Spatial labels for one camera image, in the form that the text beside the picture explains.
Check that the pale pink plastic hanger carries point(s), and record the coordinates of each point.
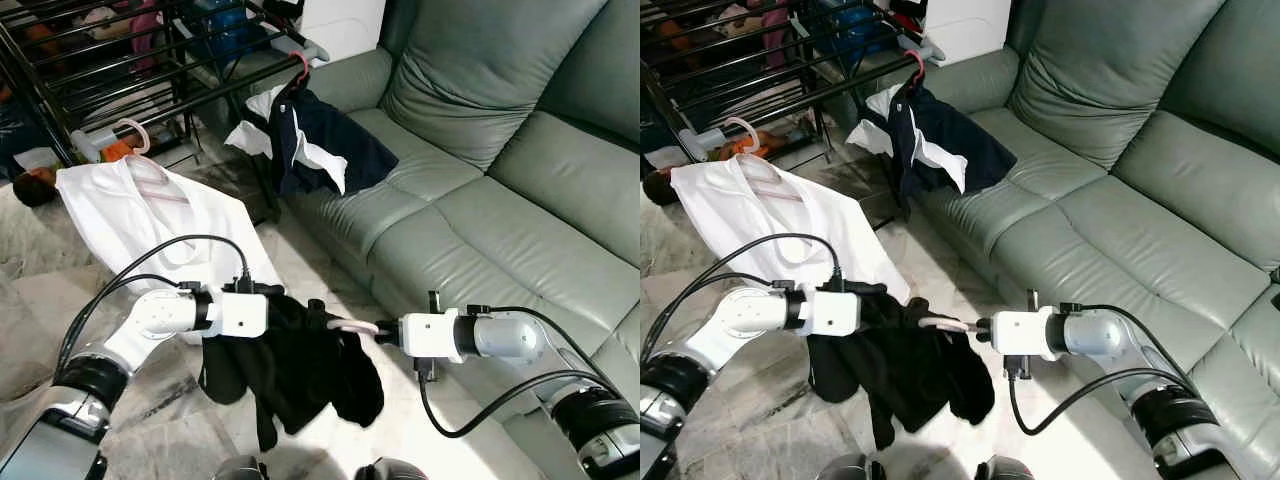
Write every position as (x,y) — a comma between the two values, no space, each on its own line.
(945,323)
(355,326)

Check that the robot left leg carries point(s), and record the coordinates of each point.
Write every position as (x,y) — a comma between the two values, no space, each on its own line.
(842,470)
(240,470)

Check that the black garment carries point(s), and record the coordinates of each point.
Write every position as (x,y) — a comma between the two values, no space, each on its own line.
(300,370)
(900,370)

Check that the magenta cloth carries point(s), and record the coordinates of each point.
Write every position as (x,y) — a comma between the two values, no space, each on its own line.
(145,30)
(775,30)

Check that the pale pink shirt hanger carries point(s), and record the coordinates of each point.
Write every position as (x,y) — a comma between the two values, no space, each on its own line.
(147,138)
(757,135)

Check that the blue plastic container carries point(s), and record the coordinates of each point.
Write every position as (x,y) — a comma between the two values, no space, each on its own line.
(225,25)
(850,25)

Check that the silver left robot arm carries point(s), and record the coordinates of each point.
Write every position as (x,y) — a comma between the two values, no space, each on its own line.
(160,315)
(750,312)

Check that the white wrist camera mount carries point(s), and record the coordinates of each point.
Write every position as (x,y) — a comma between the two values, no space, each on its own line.
(830,315)
(240,315)
(1020,335)
(430,337)

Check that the robot right leg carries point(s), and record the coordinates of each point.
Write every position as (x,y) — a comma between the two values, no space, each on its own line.
(392,470)
(1005,470)

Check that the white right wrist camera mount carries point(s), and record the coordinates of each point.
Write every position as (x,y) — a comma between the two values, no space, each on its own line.
(1020,335)
(430,337)

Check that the small dark-haired child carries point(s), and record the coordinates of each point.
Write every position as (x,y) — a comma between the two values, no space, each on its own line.
(35,188)
(660,188)

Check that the black metal drying rack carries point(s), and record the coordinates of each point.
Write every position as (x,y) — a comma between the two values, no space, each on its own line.
(700,143)
(88,145)

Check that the white shirt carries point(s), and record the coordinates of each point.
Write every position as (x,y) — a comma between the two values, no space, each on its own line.
(740,220)
(120,220)

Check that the red plastic hanger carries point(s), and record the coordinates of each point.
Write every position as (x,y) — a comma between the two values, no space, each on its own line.
(921,68)
(306,70)

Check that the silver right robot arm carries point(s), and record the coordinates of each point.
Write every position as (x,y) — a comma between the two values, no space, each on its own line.
(505,335)
(1095,332)

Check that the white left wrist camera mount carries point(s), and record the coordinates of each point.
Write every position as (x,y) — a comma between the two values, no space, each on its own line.
(240,315)
(830,315)

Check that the green leather sofa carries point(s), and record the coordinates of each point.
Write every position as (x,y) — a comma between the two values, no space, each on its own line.
(1100,80)
(480,80)

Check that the robot leg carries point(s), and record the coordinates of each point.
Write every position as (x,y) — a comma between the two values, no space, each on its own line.
(240,470)
(392,470)
(1005,470)
(842,470)

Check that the navy and white garment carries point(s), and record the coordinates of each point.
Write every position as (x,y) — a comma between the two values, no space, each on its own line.
(960,150)
(340,150)

